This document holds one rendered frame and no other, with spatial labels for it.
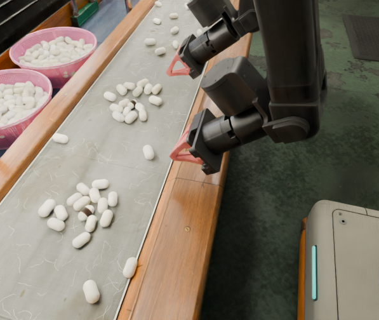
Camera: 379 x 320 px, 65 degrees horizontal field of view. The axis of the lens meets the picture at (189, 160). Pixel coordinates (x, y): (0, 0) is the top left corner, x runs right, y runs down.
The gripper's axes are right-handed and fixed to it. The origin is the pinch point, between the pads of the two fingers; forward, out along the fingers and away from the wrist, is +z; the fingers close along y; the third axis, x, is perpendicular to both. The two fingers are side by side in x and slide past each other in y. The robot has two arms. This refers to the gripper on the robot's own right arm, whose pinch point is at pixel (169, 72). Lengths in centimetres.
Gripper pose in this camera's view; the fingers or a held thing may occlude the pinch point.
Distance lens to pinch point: 79.6
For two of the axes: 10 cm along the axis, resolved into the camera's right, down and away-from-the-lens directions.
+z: -7.3, 3.1, 6.0
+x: 6.4, 6.1, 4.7
